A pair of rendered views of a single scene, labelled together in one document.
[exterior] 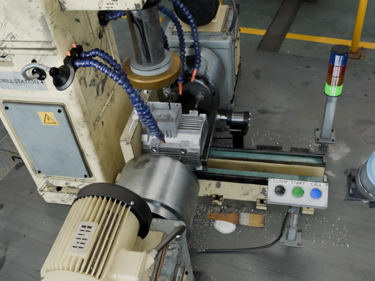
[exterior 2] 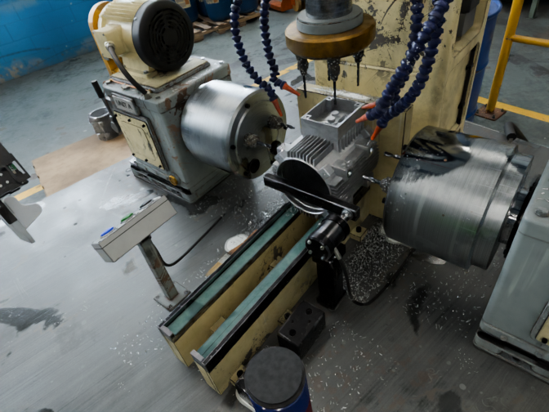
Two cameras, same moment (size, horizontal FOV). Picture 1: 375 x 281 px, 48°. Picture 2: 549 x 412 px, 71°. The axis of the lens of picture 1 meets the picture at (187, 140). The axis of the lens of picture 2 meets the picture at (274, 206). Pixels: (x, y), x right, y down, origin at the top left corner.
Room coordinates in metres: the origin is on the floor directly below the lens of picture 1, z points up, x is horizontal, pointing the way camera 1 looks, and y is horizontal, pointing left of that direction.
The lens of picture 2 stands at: (1.32, -0.70, 1.58)
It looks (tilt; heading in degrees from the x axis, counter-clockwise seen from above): 41 degrees down; 118
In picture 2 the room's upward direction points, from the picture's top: 10 degrees counter-clockwise
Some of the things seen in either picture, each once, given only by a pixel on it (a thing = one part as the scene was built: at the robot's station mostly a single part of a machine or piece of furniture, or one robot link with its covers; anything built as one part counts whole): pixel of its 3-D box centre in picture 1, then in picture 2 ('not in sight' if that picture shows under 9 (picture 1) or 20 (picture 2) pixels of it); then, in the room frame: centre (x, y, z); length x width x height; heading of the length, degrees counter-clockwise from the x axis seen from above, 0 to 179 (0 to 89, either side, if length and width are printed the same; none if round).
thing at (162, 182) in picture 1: (149, 217); (223, 124); (0.74, 0.14, 1.04); 0.37 x 0.25 x 0.25; 163
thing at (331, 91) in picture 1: (333, 87); not in sight; (1.21, -0.57, 1.05); 0.06 x 0.06 x 0.04
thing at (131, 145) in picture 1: (136, 145); (357, 148); (1.13, 0.19, 0.97); 0.30 x 0.11 x 0.34; 163
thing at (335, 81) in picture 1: (335, 77); not in sight; (1.21, -0.57, 1.10); 0.06 x 0.06 x 0.04
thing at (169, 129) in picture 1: (162, 119); (332, 123); (1.09, 0.08, 1.11); 0.12 x 0.11 x 0.07; 73
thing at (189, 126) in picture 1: (176, 140); (325, 165); (1.08, 0.04, 1.02); 0.20 x 0.19 x 0.19; 73
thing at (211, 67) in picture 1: (193, 79); (467, 201); (1.40, -0.06, 1.04); 0.41 x 0.25 x 0.25; 163
